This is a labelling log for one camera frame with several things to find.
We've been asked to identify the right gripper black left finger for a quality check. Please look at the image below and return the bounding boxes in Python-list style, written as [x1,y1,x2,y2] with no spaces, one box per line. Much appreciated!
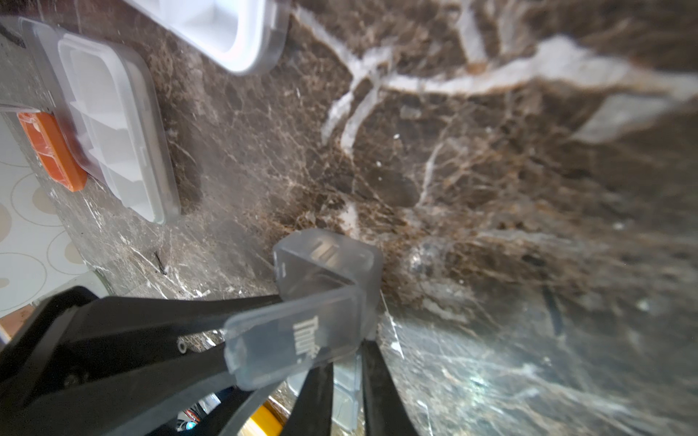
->
[280,363,334,436]

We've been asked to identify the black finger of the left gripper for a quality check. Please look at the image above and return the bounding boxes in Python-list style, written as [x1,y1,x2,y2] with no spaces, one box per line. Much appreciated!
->
[1,286,278,435]

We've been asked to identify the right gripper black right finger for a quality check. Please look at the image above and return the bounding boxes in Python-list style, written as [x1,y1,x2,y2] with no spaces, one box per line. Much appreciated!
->
[360,340,418,436]

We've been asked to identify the small clear grey pillbox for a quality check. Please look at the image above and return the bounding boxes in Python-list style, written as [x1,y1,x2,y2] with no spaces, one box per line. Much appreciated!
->
[224,229,384,391]

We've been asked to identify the yellow round pillbox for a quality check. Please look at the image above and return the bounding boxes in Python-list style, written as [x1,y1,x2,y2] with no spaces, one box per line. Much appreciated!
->
[238,403,283,436]

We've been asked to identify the orange square pillbox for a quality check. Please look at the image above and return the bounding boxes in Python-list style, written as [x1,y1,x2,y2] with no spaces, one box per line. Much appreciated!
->
[1,101,88,193]

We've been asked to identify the white six-cell pillbox clear lid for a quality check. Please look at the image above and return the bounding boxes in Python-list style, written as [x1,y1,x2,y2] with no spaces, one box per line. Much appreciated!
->
[19,18,181,225]

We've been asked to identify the white pillbox rear clear lid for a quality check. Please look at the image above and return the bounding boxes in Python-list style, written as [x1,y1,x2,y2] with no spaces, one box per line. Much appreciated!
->
[127,0,291,76]

